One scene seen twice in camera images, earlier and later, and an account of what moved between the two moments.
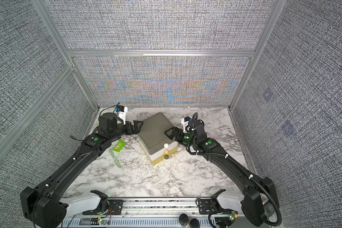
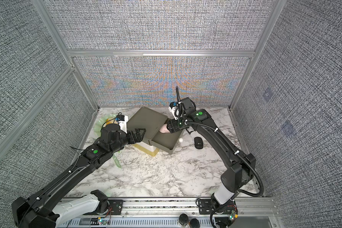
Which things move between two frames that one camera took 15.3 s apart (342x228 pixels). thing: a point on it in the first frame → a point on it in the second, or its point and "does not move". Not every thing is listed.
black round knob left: [184, 219] does not move
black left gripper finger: [136, 131] → [139, 136]
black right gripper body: [184, 138] → [177, 125]
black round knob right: [194, 223] does not move
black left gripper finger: [138, 124] → [141, 131]
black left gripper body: [127, 128] → [130, 138]
